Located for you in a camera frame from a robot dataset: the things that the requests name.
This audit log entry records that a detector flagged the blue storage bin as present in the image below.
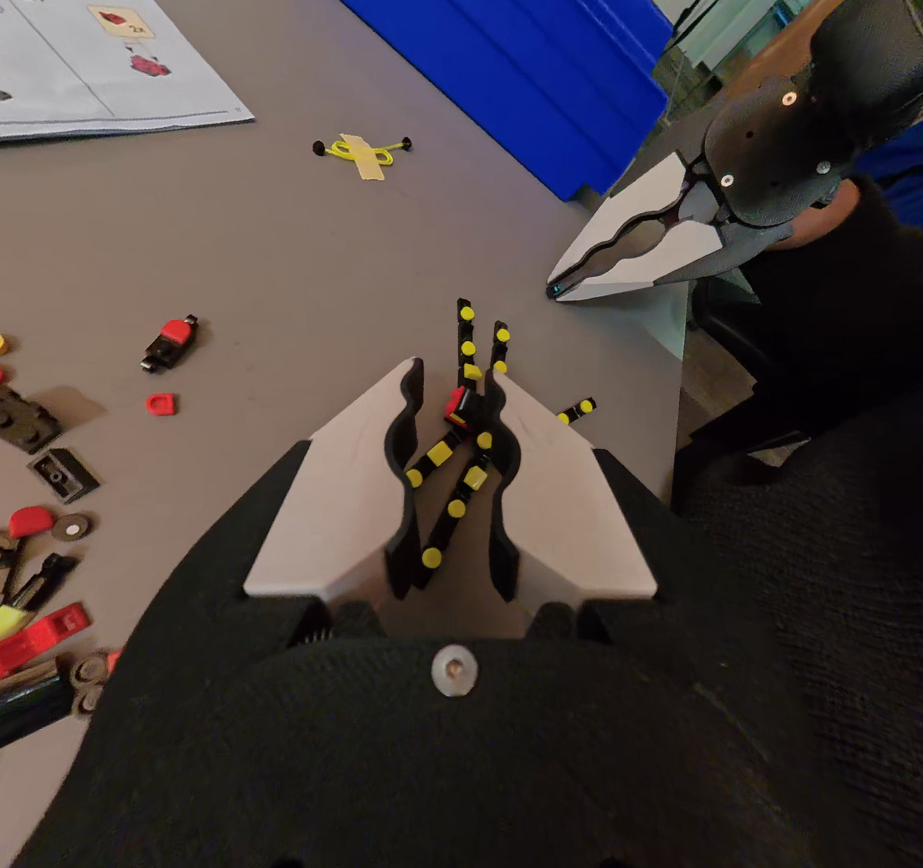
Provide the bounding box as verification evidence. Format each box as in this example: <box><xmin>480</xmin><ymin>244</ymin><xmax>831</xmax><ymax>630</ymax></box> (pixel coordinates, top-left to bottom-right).
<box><xmin>298</xmin><ymin>0</ymin><xmax>675</xmax><ymax>202</ymax></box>

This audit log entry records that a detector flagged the person's black sweater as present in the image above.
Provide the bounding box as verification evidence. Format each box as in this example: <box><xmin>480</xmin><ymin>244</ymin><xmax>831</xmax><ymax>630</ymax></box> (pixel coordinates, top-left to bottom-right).
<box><xmin>671</xmin><ymin>392</ymin><xmax>923</xmax><ymax>868</ymax></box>

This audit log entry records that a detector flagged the yellow string with tape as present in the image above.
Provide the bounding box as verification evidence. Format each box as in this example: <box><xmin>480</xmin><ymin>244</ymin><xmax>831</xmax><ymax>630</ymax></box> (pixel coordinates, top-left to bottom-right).
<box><xmin>312</xmin><ymin>134</ymin><xmax>413</xmax><ymax>182</ymax></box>

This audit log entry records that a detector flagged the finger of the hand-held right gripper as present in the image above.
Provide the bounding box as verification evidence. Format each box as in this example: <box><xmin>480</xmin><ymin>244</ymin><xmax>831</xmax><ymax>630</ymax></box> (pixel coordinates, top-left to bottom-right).
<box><xmin>544</xmin><ymin>151</ymin><xmax>722</xmax><ymax>291</ymax></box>
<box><xmin>549</xmin><ymin>219</ymin><xmax>794</xmax><ymax>304</ymax></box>

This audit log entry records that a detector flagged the person's right hand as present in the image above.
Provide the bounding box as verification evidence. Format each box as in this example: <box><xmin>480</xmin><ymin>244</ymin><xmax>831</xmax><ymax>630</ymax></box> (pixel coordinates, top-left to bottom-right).
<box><xmin>764</xmin><ymin>179</ymin><xmax>863</xmax><ymax>253</ymax></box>

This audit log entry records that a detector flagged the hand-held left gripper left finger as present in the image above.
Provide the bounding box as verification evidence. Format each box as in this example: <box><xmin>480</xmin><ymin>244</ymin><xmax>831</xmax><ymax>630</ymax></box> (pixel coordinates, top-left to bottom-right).
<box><xmin>242</xmin><ymin>356</ymin><xmax>426</xmax><ymax>624</ymax></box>

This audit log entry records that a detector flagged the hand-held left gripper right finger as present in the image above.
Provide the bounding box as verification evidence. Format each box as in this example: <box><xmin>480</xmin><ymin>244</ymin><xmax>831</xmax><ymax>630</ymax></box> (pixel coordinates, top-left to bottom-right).
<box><xmin>483</xmin><ymin>369</ymin><xmax>659</xmax><ymax>634</ymax></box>

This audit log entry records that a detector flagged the lego instruction booklet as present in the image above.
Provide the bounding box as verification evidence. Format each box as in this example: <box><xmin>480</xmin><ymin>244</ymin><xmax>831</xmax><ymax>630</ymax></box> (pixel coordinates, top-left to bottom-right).
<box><xmin>0</xmin><ymin>0</ymin><xmax>255</xmax><ymax>142</ymax></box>

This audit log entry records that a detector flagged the black yellow lego spider model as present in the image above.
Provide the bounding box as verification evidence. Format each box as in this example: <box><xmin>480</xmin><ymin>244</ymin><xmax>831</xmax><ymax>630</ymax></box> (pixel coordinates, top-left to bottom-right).
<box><xmin>404</xmin><ymin>297</ymin><xmax>598</xmax><ymax>591</ymax></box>

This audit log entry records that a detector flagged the person's right forearm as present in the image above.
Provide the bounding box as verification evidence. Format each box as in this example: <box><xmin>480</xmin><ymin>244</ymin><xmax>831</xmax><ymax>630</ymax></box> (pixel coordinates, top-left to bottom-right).
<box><xmin>743</xmin><ymin>176</ymin><xmax>923</xmax><ymax>408</ymax></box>

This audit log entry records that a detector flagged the black and red lego assembly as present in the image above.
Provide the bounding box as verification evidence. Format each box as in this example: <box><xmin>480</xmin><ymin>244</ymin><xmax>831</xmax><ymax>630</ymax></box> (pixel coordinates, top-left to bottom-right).
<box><xmin>140</xmin><ymin>314</ymin><xmax>199</xmax><ymax>374</ymax></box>

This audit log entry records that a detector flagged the pile of lego pieces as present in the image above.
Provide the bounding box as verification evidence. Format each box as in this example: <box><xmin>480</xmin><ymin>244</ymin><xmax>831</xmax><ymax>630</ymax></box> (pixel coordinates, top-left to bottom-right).
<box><xmin>0</xmin><ymin>335</ymin><xmax>124</xmax><ymax>746</ymax></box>

